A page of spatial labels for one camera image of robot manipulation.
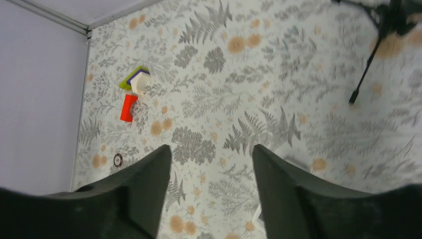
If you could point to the green and purple block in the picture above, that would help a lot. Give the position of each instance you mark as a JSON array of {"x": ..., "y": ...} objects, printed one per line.
[{"x": 125, "y": 84}]

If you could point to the red plastic block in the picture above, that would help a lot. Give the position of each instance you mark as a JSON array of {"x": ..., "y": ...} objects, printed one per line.
[{"x": 128, "y": 102}]

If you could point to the white plastic block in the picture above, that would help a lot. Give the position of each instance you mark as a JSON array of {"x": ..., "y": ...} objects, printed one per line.
[{"x": 139, "y": 82}]

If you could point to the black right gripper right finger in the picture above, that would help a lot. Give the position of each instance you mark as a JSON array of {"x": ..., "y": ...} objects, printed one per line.
[{"x": 298, "y": 205}]

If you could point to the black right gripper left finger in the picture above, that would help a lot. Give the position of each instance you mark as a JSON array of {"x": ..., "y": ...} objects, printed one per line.
[{"x": 125, "y": 205}]

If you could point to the black mini tripod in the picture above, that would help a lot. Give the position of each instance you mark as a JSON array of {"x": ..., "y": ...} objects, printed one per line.
[{"x": 398, "y": 16}]

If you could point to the poker chip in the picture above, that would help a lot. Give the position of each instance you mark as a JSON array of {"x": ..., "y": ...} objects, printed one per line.
[{"x": 118, "y": 160}]

